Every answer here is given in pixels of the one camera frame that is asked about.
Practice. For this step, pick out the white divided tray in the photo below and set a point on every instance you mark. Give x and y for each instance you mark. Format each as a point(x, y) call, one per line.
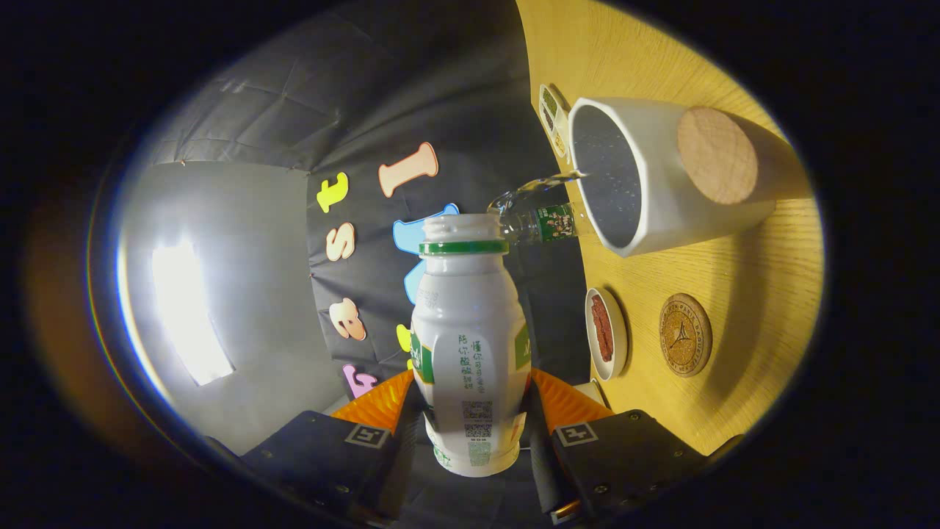
point(554, 117)

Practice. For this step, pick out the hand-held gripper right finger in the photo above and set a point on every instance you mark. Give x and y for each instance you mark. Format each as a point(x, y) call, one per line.
point(631, 463)

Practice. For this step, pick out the red sausage slices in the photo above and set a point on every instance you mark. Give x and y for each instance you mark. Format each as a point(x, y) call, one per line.
point(602, 328)

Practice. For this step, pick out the white round plate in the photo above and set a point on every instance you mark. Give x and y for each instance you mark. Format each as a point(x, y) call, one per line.
point(618, 338)

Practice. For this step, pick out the round cork coaster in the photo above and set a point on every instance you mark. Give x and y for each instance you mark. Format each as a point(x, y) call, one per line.
point(685, 336)

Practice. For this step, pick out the clear plastic water bottle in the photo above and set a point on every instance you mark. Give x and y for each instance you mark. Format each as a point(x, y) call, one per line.
point(547, 224)

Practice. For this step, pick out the white toaster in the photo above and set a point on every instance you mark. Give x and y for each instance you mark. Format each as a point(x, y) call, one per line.
point(596, 391)

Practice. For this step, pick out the wooden table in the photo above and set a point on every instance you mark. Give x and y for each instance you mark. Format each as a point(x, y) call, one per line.
point(749, 308)

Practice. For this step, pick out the black backdrop cloth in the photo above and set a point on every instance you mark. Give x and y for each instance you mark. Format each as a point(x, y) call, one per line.
point(367, 88)

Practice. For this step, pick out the white juice bottle green label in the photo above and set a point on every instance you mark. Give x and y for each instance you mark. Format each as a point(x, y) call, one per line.
point(470, 323)

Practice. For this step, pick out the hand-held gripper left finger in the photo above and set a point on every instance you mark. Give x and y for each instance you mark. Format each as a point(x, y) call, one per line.
point(323, 459)

